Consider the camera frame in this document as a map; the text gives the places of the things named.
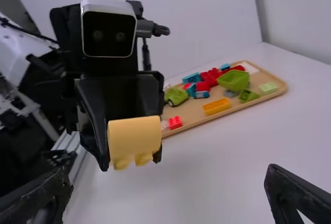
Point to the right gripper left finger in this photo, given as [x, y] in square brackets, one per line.
[33, 200]

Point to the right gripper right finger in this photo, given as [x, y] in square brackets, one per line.
[302, 200]

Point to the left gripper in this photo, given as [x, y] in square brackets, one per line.
[119, 92]

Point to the pale yellow toy brick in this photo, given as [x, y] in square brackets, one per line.
[132, 136]

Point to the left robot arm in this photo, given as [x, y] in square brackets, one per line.
[13, 53]

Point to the small red toy brick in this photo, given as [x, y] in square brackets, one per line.
[175, 123]

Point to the green toy car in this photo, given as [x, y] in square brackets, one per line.
[175, 96]

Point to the silver rails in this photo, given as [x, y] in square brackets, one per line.
[68, 142]

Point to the blue toy brick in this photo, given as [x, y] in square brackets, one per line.
[191, 77]
[225, 66]

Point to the pile of toy bricks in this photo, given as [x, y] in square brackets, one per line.
[203, 89]

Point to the orange toy brick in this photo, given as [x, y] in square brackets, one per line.
[216, 107]

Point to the grey toy brick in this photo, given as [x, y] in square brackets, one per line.
[229, 94]

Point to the tan tray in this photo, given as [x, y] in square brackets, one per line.
[245, 110]

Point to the large green toy brick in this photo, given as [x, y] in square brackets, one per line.
[232, 79]

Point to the pale green toy brick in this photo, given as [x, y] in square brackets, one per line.
[269, 87]

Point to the white toy brick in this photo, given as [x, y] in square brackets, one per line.
[252, 68]

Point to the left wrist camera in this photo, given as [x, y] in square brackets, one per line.
[108, 35]

